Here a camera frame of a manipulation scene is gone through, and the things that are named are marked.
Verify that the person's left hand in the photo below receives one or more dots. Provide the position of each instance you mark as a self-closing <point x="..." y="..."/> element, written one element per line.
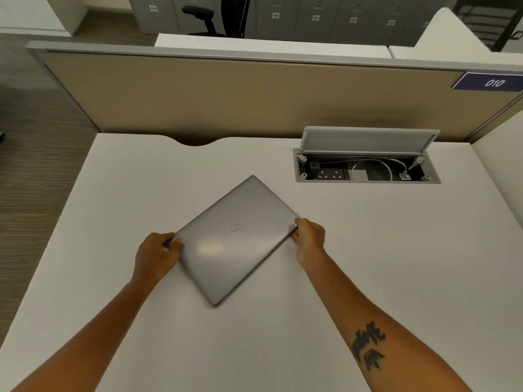
<point x="153" y="257"/>

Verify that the person's right hand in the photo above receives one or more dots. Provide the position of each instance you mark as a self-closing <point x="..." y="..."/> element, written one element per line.
<point x="310" y="240"/>

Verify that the person's left thumb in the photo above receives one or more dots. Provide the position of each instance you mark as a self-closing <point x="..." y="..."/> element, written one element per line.
<point x="175" y="248"/>

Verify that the person's right thumb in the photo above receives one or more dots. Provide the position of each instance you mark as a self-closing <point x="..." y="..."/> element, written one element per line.
<point x="301" y="222"/>

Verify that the silver laptop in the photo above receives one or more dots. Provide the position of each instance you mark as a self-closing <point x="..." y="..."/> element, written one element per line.
<point x="235" y="240"/>

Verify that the person's left forearm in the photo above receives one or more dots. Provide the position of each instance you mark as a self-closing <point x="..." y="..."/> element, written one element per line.
<point x="81" y="340"/>

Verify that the person's right forearm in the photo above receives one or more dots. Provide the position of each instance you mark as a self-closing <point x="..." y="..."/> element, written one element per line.
<point x="380" y="328"/>

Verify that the black power socket strip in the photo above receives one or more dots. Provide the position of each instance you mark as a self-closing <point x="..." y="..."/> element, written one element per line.
<point x="330" y="174"/>

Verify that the white power adapter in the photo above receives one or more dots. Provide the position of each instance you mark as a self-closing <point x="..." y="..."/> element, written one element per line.
<point x="359" y="173"/>

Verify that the beige desk divider panel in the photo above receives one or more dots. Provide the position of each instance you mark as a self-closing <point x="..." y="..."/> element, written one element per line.
<point x="261" y="93"/>

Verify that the row of grey lockers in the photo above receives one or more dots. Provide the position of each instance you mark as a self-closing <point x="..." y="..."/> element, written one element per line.
<point x="310" y="14"/>

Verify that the black office chair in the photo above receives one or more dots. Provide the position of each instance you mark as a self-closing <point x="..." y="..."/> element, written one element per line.
<point x="202" y="18"/>

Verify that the navy desk number sign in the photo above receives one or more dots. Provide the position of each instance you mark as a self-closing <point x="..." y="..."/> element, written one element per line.
<point x="488" y="82"/>

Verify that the black mesh chair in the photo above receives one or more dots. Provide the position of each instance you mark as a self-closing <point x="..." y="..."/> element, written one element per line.
<point x="488" y="20"/>

